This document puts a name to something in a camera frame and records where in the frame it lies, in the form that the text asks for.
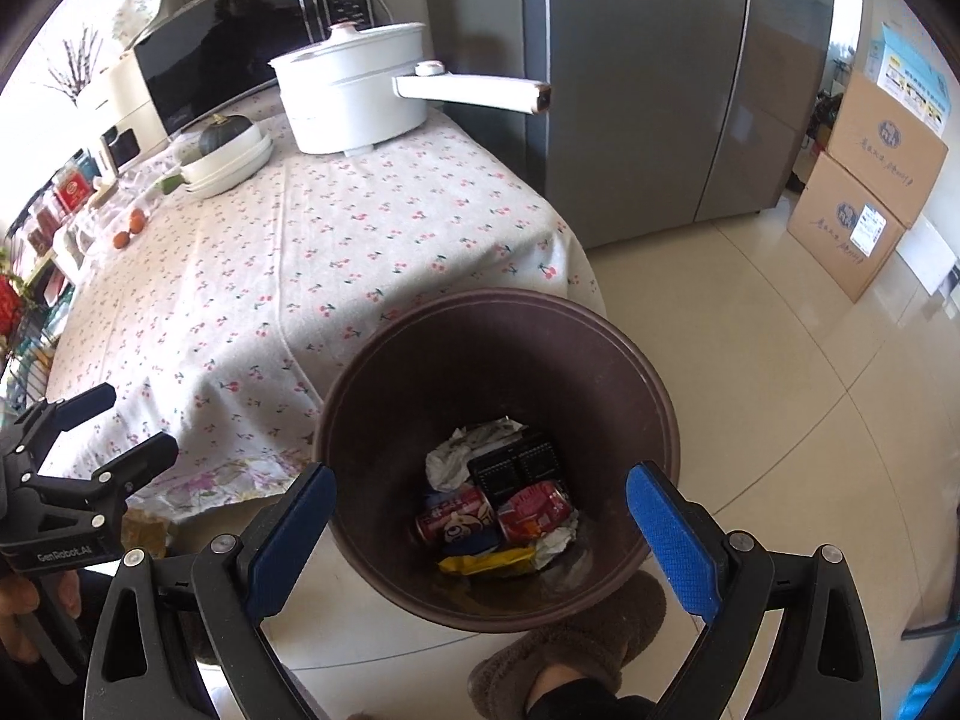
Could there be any clear plastic wrapper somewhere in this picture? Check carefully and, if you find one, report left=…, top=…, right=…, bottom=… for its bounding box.
left=536, top=514, right=580, bottom=571

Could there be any white plate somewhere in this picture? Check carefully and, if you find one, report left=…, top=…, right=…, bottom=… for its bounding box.
left=184, top=144, right=275, bottom=192
left=186, top=157, right=275, bottom=200

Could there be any brown fuzzy slipper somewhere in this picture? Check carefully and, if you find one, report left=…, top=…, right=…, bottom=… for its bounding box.
left=466, top=570, right=670, bottom=706

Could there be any white tissue paper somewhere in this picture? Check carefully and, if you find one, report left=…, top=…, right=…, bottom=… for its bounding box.
left=426, top=424, right=526, bottom=492

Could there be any clear plastic bag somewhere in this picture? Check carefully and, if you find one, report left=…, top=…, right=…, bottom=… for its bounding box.
left=71, top=165, right=181, bottom=256

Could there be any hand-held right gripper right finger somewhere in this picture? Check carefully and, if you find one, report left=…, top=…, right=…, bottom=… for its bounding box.
left=626, top=461, right=886, bottom=720

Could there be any blue and white box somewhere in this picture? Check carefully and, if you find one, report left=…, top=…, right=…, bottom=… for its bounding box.
left=874, top=22, right=955, bottom=137

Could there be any dark green pumpkin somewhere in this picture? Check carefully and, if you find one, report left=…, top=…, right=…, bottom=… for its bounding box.
left=199, top=114, right=260, bottom=158

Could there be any red cartoon drink can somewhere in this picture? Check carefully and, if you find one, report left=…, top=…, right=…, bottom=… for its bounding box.
left=495, top=480, right=575, bottom=545
left=415, top=484, right=500, bottom=548

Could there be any person's left hand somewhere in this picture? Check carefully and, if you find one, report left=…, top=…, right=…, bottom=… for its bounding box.
left=0, top=580, right=40, bottom=665

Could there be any person's leg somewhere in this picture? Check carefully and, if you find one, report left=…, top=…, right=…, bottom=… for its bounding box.
left=521, top=679, right=657, bottom=720

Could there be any jar of red dried fruit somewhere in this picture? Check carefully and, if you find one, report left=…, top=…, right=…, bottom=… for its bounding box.
left=26, top=206, right=61, bottom=256

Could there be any black microwave oven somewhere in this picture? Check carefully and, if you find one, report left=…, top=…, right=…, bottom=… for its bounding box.
left=131, top=0, right=376, bottom=140

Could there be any cherry print tablecloth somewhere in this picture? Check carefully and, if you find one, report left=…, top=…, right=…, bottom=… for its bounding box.
left=41, top=94, right=607, bottom=518

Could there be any black plastic tray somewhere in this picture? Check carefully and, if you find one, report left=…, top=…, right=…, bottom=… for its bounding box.
left=469, top=431, right=560, bottom=500

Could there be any cardboard box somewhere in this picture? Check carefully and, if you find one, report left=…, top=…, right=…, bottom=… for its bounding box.
left=825, top=67, right=950, bottom=230
left=786, top=154, right=908, bottom=305

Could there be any black wire rack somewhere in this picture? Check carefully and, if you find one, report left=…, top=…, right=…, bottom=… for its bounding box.
left=0, top=240, right=76, bottom=421

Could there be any dried branch decoration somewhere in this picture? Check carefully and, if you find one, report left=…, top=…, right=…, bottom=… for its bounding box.
left=41, top=26, right=110, bottom=110

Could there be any white electric cooking pot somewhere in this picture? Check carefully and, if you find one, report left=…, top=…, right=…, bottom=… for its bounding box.
left=268, top=21, right=552, bottom=158

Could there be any jar with red label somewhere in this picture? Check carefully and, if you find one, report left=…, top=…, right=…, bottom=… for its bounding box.
left=56, top=169, right=95, bottom=211

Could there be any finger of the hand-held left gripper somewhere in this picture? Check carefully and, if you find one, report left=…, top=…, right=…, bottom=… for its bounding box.
left=34, top=382, right=118, bottom=430
left=34, top=431, right=180, bottom=500

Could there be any grey refrigerator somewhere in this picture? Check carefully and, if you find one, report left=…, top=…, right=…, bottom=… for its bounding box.
left=416, top=0, right=837, bottom=252

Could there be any white flat panel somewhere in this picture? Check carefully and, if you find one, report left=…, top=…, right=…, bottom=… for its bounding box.
left=896, top=216, right=960, bottom=295

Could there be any brown trash bin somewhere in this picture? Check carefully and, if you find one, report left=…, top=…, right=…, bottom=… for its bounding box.
left=313, top=287, right=682, bottom=633

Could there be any yellow printed snack wrapper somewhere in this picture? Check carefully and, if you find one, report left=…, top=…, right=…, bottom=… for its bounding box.
left=439, top=546, right=541, bottom=578

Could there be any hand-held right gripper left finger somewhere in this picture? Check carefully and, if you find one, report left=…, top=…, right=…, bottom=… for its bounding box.
left=79, top=461, right=338, bottom=720

